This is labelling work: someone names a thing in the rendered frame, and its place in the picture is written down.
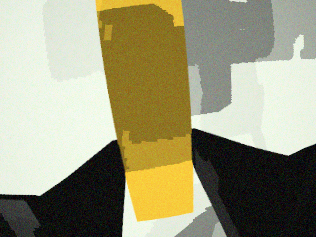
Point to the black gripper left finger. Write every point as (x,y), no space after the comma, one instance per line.
(87,203)

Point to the yellow bar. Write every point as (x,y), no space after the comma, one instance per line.
(144,52)

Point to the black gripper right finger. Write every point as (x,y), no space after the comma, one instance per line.
(255,193)

